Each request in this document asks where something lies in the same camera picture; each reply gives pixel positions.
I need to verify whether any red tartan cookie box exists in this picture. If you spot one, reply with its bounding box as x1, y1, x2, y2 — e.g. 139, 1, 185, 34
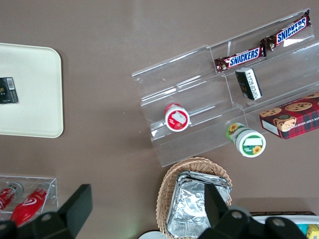
258, 91, 319, 141

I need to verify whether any red lid strawberry cup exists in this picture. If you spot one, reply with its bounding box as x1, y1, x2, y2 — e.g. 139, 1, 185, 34
164, 103, 192, 132

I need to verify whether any beige plastic tray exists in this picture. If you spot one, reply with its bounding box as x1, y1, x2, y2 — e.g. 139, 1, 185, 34
0, 42, 64, 139

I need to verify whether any small black box white side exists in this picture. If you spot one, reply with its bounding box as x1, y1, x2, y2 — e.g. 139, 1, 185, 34
234, 67, 263, 101

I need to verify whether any green lid sunflower cup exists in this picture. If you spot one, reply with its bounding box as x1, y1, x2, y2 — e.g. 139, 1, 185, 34
225, 122, 267, 159

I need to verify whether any brown snickers bar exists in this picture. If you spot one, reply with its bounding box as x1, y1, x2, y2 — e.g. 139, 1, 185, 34
214, 45, 268, 74
260, 9, 313, 52

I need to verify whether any clear acrylic bottle rack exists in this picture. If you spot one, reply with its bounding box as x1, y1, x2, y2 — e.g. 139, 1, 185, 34
0, 175, 59, 220

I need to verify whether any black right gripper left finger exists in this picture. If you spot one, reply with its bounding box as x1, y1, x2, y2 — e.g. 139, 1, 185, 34
30, 184, 93, 239

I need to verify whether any yellow snack packet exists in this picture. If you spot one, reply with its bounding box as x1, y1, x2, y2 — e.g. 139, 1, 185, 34
307, 223, 319, 239

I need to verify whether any red cola bottle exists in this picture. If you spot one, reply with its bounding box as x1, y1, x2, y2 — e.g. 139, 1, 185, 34
0, 182, 24, 213
9, 185, 51, 228

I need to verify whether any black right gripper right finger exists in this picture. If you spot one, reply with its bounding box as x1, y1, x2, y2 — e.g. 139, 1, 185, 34
198, 184, 252, 239

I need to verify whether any teal snack packet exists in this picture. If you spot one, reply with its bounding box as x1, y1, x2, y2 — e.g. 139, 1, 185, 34
297, 223, 311, 237

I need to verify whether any small black box gold print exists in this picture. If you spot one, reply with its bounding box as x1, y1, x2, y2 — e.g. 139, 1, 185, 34
0, 77, 19, 105

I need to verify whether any clear acrylic stepped stand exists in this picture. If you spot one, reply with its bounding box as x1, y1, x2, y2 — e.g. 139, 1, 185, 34
131, 44, 250, 168
208, 8, 319, 141

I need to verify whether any light tan wicker basket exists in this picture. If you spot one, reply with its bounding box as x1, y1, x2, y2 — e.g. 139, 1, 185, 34
155, 156, 233, 237

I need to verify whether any stack of foil containers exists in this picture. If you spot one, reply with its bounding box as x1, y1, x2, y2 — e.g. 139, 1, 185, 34
166, 171, 232, 237

